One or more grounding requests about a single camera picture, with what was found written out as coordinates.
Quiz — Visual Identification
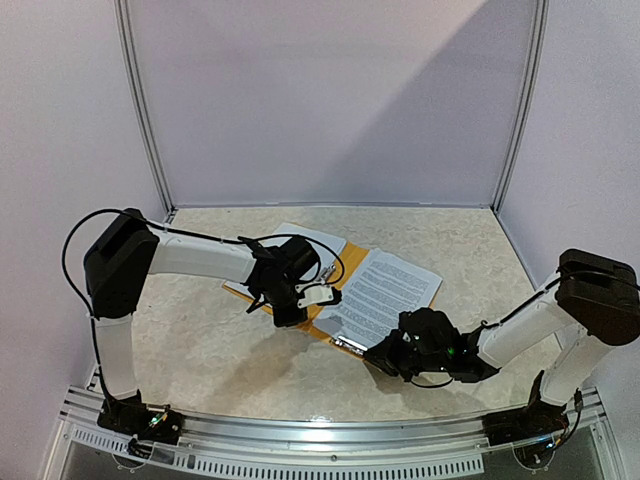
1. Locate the chrome side folder clip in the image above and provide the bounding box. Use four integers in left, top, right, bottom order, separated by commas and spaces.
331, 336, 367, 356

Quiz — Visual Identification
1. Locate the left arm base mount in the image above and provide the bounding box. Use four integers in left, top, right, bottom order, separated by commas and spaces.
97, 391, 184, 445

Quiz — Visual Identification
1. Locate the stack of printed papers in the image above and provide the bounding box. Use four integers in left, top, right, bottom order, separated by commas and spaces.
313, 249, 442, 350

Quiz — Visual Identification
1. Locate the left aluminium frame post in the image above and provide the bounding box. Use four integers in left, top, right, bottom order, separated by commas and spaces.
114, 0, 175, 217

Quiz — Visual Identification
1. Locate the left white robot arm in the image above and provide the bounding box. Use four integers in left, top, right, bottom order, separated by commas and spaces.
84, 208, 320, 434

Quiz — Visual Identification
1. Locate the orange file folder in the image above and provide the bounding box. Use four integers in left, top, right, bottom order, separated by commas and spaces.
221, 241, 381, 366

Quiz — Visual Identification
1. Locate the chrome folder spring clip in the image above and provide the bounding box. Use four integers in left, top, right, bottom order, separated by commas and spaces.
316, 264, 337, 283

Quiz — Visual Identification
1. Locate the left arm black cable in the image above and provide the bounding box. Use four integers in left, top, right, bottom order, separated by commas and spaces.
61, 207, 131, 321

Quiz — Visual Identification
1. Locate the aluminium front rail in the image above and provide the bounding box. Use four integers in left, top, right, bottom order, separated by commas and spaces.
45, 387, 623, 479

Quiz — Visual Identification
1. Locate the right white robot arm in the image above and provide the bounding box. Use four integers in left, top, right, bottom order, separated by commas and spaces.
364, 249, 639, 436

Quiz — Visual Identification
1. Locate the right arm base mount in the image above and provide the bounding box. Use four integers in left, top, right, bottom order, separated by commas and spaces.
482, 371, 584, 450

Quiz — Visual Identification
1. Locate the right aluminium frame post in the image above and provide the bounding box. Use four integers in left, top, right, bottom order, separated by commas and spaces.
491, 0, 549, 216

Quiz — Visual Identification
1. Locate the aluminium frame post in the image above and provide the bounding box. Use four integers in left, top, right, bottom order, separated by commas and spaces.
114, 0, 175, 217
491, 0, 549, 216

